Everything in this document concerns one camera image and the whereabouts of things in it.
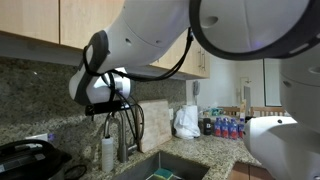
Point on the brushed steel tap faucet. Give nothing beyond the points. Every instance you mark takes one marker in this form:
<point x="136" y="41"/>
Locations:
<point x="122" y="146"/>

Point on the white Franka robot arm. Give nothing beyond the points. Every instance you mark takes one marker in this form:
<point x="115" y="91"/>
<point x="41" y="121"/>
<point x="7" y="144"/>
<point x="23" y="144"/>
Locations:
<point x="160" y="30"/>

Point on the small white outlet plate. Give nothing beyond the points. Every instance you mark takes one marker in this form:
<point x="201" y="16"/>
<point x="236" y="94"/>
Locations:
<point x="170" y="114"/>

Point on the wooden butcher block cutting board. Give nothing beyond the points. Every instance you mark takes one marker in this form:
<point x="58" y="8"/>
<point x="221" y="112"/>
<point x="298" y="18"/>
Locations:
<point x="156" y="126"/>

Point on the white plastic bag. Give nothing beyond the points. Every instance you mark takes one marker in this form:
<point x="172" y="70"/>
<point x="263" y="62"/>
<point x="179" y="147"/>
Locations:
<point x="186" y="123"/>

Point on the blue bottle red label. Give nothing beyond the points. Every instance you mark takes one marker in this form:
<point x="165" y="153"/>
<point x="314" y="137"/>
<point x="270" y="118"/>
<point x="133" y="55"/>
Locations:
<point x="233" y="130"/>
<point x="217" y="128"/>
<point x="241" y="128"/>
<point x="225" y="129"/>

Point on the wooden chair back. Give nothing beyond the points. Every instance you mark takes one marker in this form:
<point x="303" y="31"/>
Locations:
<point x="230" y="110"/>
<point x="266" y="110"/>

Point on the stainless steel sink basin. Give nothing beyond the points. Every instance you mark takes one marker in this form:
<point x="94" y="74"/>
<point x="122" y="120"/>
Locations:
<point x="180" y="166"/>

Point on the teal and yellow sponge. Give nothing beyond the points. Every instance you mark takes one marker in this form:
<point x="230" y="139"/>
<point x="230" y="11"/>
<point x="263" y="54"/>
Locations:
<point x="162" y="174"/>

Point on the white soap dispenser bottle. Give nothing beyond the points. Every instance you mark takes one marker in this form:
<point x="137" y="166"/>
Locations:
<point x="107" y="156"/>

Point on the tall yellow carton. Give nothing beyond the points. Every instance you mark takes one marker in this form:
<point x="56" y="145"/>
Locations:
<point x="243" y="108"/>

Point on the brown base cabinet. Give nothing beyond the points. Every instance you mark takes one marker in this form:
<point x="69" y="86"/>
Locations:
<point x="243" y="171"/>

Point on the light wood upper cabinets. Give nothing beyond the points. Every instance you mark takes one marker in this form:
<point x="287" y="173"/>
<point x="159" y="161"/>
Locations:
<point x="33" y="16"/>

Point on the black electric pressure cooker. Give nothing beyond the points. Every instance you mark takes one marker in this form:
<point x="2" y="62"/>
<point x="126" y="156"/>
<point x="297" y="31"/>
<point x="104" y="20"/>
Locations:
<point x="26" y="160"/>

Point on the grey wall phone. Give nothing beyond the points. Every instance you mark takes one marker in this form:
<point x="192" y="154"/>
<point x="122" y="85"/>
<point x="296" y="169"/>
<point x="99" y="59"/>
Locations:
<point x="196" y="88"/>

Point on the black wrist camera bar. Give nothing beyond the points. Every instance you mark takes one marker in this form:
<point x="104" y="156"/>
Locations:
<point x="106" y="107"/>

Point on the white board dark frame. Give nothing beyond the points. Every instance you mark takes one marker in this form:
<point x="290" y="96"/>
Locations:
<point x="272" y="83"/>

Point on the wide white wall outlet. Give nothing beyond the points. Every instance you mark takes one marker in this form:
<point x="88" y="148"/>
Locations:
<point x="35" y="137"/>

